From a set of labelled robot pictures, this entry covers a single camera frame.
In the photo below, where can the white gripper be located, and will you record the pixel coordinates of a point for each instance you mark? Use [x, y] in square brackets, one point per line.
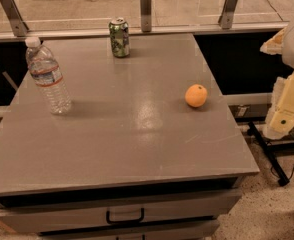
[280, 120]

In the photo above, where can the orange fruit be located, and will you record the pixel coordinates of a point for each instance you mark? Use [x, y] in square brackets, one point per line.
[196, 95]

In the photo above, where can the clear plastic water bottle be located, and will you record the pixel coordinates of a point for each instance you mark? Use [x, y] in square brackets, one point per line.
[46, 73]

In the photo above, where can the black metal stand leg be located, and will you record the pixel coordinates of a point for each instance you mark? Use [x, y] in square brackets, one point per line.
[253, 131]

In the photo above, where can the upper grey drawer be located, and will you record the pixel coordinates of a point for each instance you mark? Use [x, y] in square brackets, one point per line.
[158, 208]

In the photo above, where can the grey drawer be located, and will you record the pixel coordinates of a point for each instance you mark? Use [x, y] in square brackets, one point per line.
[158, 208]
[187, 230]

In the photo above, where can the grey drawer cabinet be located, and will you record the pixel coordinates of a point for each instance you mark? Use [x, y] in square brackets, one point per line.
[130, 132]

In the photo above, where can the green soda can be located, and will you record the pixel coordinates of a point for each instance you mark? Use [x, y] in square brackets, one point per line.
[119, 37]

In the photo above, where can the lower grey drawer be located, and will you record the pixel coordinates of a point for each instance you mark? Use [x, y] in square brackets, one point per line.
[187, 230]

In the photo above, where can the right metal railing bracket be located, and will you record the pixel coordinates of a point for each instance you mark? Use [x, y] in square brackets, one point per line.
[227, 15]

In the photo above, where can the metal railing bracket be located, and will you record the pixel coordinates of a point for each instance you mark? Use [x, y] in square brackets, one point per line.
[18, 26]
[146, 17]
[227, 15]

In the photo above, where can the middle metal railing bracket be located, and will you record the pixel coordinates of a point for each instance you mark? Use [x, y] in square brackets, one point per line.
[146, 17]

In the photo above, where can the black upper drawer handle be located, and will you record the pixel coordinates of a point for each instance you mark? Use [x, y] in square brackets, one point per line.
[125, 217]

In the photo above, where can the left metal railing bracket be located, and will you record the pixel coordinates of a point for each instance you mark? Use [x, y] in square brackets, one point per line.
[18, 26]

